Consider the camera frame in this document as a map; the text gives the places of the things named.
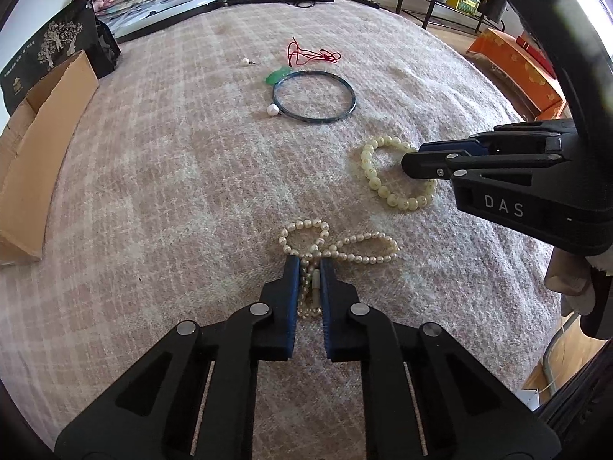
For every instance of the person's right hand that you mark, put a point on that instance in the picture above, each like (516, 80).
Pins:
(570, 278)

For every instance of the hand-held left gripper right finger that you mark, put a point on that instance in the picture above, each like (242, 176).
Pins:
(327, 306)

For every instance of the pink plaid blanket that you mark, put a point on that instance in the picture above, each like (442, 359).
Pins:
(167, 187)

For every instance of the blue checked bed sheet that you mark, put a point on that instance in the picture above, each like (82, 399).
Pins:
(167, 9)

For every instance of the cardboard box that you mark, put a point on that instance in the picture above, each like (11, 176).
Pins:
(43, 143)

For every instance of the thin blue bangle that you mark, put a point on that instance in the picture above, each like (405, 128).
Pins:
(347, 110)

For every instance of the loose white pearl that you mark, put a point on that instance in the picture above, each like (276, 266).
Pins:
(272, 110)

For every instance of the orange patterned box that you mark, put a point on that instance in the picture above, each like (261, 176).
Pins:
(517, 69)

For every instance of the small pearl earring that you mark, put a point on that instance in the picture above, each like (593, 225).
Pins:
(246, 62)

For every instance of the black bag with tree print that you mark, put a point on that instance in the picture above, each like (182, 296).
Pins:
(52, 43)

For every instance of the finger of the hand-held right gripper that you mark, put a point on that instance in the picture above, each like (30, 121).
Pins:
(479, 143)
(426, 165)

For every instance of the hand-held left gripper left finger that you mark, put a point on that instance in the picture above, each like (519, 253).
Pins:
(290, 297)

